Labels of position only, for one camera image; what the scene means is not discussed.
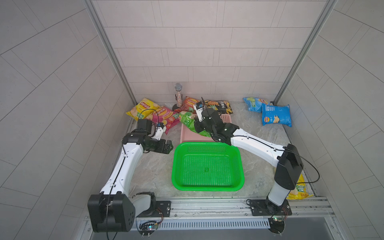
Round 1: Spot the red chips bag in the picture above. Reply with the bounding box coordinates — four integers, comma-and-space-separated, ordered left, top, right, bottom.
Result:
174, 97, 200, 114

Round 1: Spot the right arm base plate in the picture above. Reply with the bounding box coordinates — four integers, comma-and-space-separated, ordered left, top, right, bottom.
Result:
246, 199, 292, 218

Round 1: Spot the light blue chips bag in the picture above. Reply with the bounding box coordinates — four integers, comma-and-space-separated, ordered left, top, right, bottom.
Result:
243, 97, 271, 113

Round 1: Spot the yellow chips bag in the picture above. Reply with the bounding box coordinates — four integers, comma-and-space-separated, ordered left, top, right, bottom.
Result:
126, 98, 160, 121
286, 175, 314, 200

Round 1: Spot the right circuit board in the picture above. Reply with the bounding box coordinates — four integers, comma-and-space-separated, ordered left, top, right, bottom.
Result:
268, 218, 285, 236

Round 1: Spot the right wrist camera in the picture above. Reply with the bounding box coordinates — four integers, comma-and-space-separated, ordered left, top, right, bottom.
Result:
194, 102, 205, 114

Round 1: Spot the pink plastic basket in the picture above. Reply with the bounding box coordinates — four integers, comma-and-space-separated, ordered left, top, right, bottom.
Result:
180, 114, 232, 143

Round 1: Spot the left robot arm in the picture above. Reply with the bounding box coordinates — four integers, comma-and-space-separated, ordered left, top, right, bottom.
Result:
88, 133, 174, 233

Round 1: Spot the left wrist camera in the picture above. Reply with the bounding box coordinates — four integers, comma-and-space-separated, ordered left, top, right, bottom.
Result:
152, 123, 167, 141

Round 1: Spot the left circuit board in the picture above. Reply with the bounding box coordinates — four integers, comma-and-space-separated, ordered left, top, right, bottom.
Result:
137, 221, 160, 238

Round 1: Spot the green plastic basket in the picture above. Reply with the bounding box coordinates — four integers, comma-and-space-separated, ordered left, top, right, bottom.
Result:
172, 142, 245, 192

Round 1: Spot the glass jar on stand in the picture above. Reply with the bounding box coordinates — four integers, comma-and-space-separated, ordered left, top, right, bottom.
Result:
173, 83, 183, 111

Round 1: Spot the aluminium rail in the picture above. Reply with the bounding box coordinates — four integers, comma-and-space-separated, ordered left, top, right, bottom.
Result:
145, 197, 335, 221

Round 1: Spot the pink chips bag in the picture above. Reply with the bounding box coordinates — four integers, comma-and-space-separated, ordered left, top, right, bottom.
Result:
146, 106, 180, 135

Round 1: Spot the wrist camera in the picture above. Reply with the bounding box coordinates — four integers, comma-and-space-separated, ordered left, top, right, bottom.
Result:
152, 123, 167, 141
194, 102, 205, 114

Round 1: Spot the green cucumber chips bag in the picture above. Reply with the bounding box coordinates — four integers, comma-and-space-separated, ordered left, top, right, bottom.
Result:
179, 111, 211, 137

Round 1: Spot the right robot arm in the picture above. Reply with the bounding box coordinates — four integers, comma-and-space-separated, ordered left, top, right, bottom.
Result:
194, 103, 304, 208

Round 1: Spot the black orange snack bag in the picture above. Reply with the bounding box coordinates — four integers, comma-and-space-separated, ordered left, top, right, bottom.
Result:
206, 100, 233, 115

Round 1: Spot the circuit board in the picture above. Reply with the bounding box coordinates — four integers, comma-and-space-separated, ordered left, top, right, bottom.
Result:
268, 218, 285, 236
137, 221, 160, 238

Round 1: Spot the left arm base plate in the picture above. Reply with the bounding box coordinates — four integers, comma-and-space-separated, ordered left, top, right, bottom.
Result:
138, 201, 172, 218

